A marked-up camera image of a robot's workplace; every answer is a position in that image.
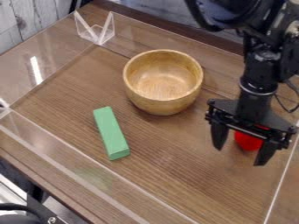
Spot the wooden bowl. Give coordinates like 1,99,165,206
122,49,204,116

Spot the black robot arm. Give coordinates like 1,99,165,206
184,0,299,166

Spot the clear acrylic corner bracket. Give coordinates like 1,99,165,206
73,11,116,46

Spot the red plush fruit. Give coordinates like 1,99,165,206
233,130,264,151

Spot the green rectangular block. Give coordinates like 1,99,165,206
93,107,130,160

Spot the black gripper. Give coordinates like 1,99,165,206
205,99,296,166

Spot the black table clamp mount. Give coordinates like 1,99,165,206
0,195,70,224

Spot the clear acrylic tray wall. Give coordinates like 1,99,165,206
0,15,295,224

